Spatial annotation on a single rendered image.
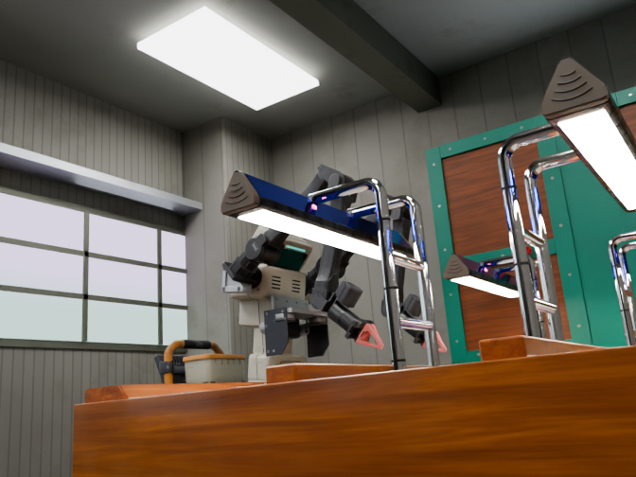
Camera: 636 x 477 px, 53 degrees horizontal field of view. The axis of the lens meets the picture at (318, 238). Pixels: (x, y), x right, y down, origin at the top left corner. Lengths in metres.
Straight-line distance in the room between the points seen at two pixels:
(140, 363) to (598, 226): 3.44
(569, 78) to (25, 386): 3.95
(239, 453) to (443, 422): 0.32
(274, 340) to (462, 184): 1.13
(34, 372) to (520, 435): 3.93
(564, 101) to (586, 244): 1.80
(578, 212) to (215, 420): 1.97
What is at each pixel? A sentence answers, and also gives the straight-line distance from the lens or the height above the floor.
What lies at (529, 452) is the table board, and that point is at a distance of 0.75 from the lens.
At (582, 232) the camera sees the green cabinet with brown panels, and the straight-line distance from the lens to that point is 2.66.
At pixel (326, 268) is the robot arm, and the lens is 1.99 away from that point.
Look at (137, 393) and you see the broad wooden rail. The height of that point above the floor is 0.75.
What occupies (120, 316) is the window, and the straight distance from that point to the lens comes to 4.87.
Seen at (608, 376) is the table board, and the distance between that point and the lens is 0.73.
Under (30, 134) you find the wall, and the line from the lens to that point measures 4.81.
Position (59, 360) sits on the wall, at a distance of 4.56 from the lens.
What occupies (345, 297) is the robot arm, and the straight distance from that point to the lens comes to 1.92.
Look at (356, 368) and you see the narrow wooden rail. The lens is 1.06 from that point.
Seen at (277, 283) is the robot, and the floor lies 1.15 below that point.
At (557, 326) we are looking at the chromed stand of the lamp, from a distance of 1.20.
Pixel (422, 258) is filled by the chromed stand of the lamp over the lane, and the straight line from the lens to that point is 1.31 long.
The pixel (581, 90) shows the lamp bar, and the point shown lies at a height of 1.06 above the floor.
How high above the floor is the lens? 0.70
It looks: 15 degrees up
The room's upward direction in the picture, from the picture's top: 4 degrees counter-clockwise
